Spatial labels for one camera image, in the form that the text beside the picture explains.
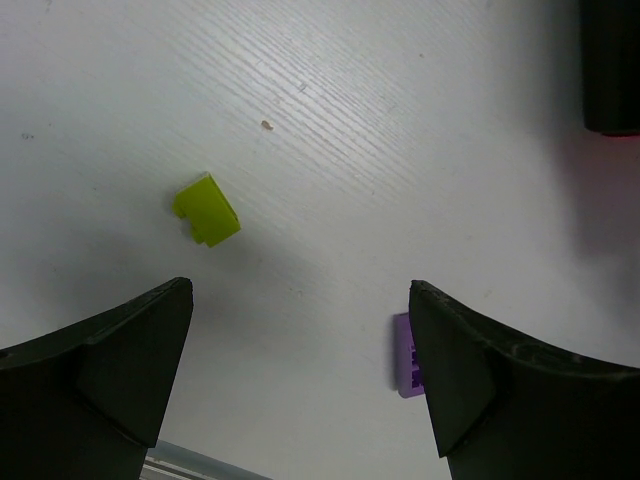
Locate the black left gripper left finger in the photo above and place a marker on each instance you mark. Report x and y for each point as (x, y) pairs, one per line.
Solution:
(88, 400)

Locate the black drawer cabinet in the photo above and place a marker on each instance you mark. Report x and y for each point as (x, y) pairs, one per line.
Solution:
(609, 41)

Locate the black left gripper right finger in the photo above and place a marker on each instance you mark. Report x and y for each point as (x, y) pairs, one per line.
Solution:
(505, 405)

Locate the small lime lego brick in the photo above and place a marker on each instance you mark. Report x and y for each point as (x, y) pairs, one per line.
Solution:
(211, 217)

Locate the purple curved lego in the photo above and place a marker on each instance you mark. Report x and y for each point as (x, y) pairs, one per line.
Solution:
(407, 374)

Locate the aluminium table edge rail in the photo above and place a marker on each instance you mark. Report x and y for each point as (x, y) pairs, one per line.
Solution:
(169, 461)

